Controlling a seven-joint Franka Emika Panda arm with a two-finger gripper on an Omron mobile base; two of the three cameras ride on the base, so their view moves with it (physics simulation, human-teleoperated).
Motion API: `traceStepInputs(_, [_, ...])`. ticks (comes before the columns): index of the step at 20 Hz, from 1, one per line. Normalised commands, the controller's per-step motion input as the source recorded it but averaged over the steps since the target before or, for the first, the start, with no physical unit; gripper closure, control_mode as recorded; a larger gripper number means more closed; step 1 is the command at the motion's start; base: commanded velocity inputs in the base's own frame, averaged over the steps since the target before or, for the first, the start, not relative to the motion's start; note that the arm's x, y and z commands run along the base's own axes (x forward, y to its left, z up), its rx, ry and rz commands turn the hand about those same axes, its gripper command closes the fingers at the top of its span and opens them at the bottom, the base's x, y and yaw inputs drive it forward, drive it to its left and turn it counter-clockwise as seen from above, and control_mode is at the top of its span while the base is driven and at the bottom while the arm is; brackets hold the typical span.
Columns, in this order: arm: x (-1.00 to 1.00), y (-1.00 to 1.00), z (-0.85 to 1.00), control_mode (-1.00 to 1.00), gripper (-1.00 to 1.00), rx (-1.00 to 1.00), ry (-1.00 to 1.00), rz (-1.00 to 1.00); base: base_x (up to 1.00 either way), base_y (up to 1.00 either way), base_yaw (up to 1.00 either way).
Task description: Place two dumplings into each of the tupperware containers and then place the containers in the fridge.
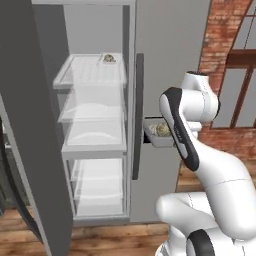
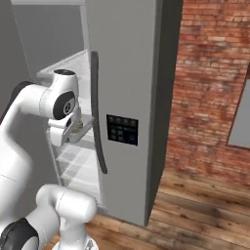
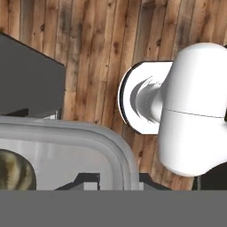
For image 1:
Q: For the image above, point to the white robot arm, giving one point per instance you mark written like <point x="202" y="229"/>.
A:
<point x="220" y="186"/>

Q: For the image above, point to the white glass fridge shelf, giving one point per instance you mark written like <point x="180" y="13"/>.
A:
<point x="93" y="111"/>
<point x="88" y="73"/>
<point x="96" y="146"/>

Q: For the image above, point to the clear fridge drawer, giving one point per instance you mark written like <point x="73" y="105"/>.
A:
<point x="98" y="193"/>

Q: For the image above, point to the grey closed fridge door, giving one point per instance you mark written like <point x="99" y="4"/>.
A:
<point x="166" y="50"/>

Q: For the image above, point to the grey open fridge door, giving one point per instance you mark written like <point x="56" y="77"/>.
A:
<point x="30" y="100"/>

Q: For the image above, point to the grey fridge body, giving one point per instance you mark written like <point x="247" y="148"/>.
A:
<point x="96" y="30"/>

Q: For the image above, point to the beige dumpling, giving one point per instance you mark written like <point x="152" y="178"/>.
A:
<point x="164" y="129"/>
<point x="108" y="58"/>

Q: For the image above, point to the brown framed window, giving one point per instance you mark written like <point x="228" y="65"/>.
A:
<point x="241" y="60"/>

